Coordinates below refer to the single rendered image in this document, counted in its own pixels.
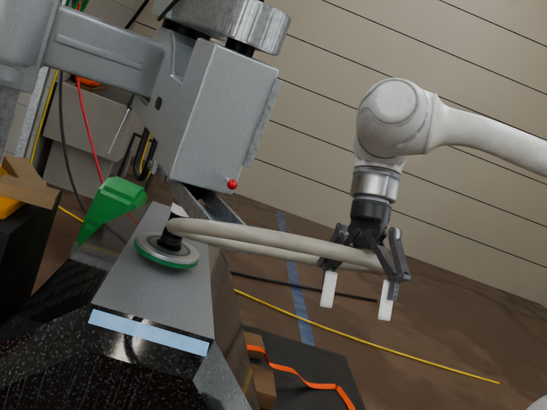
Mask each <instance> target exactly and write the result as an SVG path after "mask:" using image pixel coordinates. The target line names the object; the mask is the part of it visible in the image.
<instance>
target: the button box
mask: <svg viewBox="0 0 547 410"><path fill-rule="evenodd" d="M282 83H283V81H281V80H279V79H277V78H275V79H274V81H273V84H272V87H271V90H270V91H269V96H268V97H267V100H266V103H265V106H264V108H263V111H262V113H261V115H260V119H259V121H258V124H257V126H256V130H255V132H254V134H253V137H252V140H251V143H250V145H249V147H248V150H247V153H246V156H245V158H244V161H243V166H244V167H247V168H250V167H251V165H252V162H253V160H254V158H255V155H256V152H257V149H258V147H259V145H260V141H261V138H262V137H263V134H264V131H265V128H266V126H267V124H268V121H269V118H270V116H271V113H272V110H273V109H274V104H275V103H276V100H277V98H278V94H279V92H280V89H281V88H282Z"/></svg>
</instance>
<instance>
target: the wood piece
mask: <svg viewBox="0 0 547 410"><path fill-rule="evenodd" d="M0 195H1V196H3V197H7V198H12V199H15V200H18V201H21V202H24V203H29V204H32V205H36V206H39V207H44V208H47V209H50V210H52V209H53V207H54V205H55V203H56V201H57V198H58V196H59V190H57V189H54V188H50V187H48V186H44V185H39V184H37V183H34V182H31V181H26V180H23V179H20V178H17V177H12V176H9V175H6V174H4V175H3V176H2V177H1V178H0Z"/></svg>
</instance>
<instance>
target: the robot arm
mask: <svg viewBox="0 0 547 410"><path fill-rule="evenodd" d="M438 146H464V147H470V148H473V149H476V150H481V151H483V152H485V153H488V154H490V155H493V156H496V157H497V158H499V159H503V160H504V161H507V162H509V163H511V164H514V165H516V166H519V167H521V168H524V169H526V170H528V171H530V172H534V173H535V174H538V175H540V176H543V177H547V141H545V140H542V139H540V138H538V137H534V136H532V135H530V134H528V133H525V132H522V131H520V130H517V129H514V128H512V127H510V126H508V125H505V124H502V123H500V122H497V121H495V120H491V119H489V118H486V117H483V116H478V115H476V114H472V113H469V112H465V111H460V110H457V109H454V108H451V107H448V106H446V105H445V104H443V103H442V102H441V100H440V99H439V97H438V95H437V94H433V93H431V92H429V91H426V90H424V89H421V88H420V87H419V86H417V85H416V84H414V83H413V82H412V81H409V80H406V79H403V78H387V79H385V80H382V81H380V82H378V83H376V84H375V85H373V86H372V87H371V88H370V89H369V90H368V91H367V92H366V93H365V95H364V97H363V98H362V100H361V102H360V104H359V107H358V109H357V115H356V132H355V137H354V145H353V150H354V159H355V165H354V171H353V177H352V185H351V190H350V195H351V196H352V197H353V198H354V199H353V201H352V207H351V212H350V217H351V223H350V225H349V226H348V225H344V224H341V223H337V224H336V226H335V232H334V234H333V236H332V237H331V239H330V241H329V242H333V243H337V244H340V245H342V243H343V245H344V246H350V247H353V248H356V249H358V248H359V249H362V250H364V249H367V250H371V251H374V253H375V254H376V255H377V257H378V259H379V262H380V264H381V265H382V268H383V271H384V272H385V274H386V276H387V279H388V280H384V282H383V291H382V296H381V301H380V307H379V316H378V319H379V320H384V321H390V319H391V314H392V305H393V301H396V300H397V295H398V290H399V285H400V283H401V282H403V281H410V279H411V276H410V273H409V268H408V265H407V261H406V258H405V253H404V249H403V246H402V242H401V236H402V231H401V230H400V229H397V228H394V227H391V228H390V229H388V228H387V224H388V223H389V220H390V215H391V210H392V207H391V205H390V204H393V203H395V202H396V199H397V194H398V189H399V184H400V175H401V172H402V169H403V167H404V165H405V162H406V160H407V159H408V157H409V155H426V154H427V153H428V152H430V151H431V150H433V149H434V148H436V147H438ZM346 235H349V236H348V237H347V238H346ZM386 237H387V238H388V241H389V245H390V248H391V252H392V258H393V261H394V263H393V262H392V259H391V257H390V255H389V254H388V253H387V248H386V246H385V244H384V242H383V240H384V239H385V238H386ZM345 238H346V240H345V241H344V239H345ZM342 263H343V262H342V261H338V260H331V259H327V258H323V257H320V258H319V260H318V261H317V266H318V267H319V268H321V269H322V270H323V276H322V288H323V290H322V298H321V303H320V307H325V308H332V303H333V298H334V294H335V285H336V280H337V276H338V273H336V272H335V270H336V269H337V268H338V267H339V266H340V265H341V264H342ZM526 410H547V395H545V396H543V397H541V398H539V399H538V400H537V401H535V402H534V403H532V404H531V405H530V406H529V407H528V408H527V409H526Z"/></svg>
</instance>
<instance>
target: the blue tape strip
mask: <svg viewBox="0 0 547 410"><path fill-rule="evenodd" d="M88 323H90V324H92V325H97V326H101V327H103V328H107V329H112V330H115V331H117V332H121V333H123V334H128V335H132V336H134V337H138V338H143V339H146V340H149V341H152V342H157V343H159V344H163V345H165V346H169V347H174V348H177V349H180V350H183V351H188V352H191V353H194V354H196V355H201V356H205V357H206V355H207V351H208V345H209V342H204V341H201V340H198V339H195V338H190V337H187V336H184V335H181V334H176V333H174V332H170V331H167V330H164V329H160V328H156V327H154V326H150V325H146V324H143V323H140V322H137V321H132V320H129V319H126V318H123V317H120V316H115V315H112V314H109V313H106V312H101V311H99V310H95V309H93V311H92V313H91V316H90V319H89V322H88Z"/></svg>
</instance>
